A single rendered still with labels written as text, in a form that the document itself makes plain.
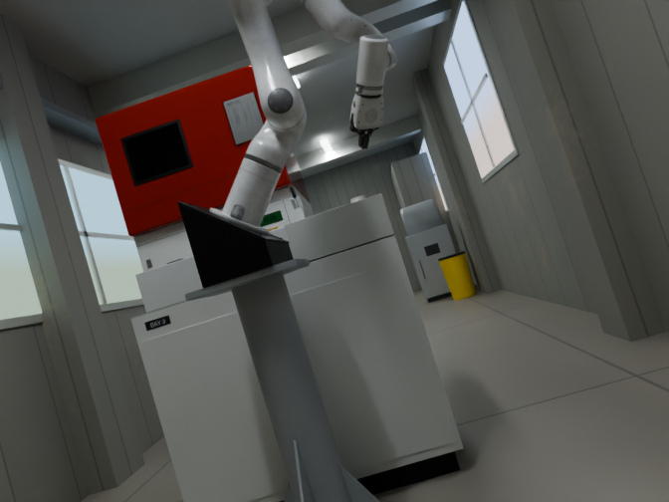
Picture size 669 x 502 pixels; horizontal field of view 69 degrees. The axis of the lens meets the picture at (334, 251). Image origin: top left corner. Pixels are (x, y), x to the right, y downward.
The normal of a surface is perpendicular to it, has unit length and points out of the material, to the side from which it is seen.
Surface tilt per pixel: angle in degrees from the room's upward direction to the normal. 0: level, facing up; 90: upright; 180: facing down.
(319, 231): 90
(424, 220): 71
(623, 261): 90
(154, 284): 90
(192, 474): 90
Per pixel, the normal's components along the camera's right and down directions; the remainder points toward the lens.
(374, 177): -0.11, -0.02
